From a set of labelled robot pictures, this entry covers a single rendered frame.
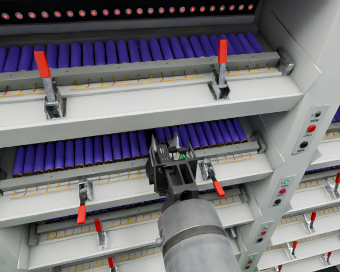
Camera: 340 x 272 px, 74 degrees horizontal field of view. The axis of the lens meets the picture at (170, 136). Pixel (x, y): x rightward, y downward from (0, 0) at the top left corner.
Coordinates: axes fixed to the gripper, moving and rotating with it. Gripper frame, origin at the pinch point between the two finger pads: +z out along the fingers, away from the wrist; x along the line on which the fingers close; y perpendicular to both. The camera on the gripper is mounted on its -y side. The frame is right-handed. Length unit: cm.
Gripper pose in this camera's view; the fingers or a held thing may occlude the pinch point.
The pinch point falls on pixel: (162, 143)
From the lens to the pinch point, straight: 51.4
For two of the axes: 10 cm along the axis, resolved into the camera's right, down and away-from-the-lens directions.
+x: -9.8, 1.2, -1.7
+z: -2.1, -6.0, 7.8
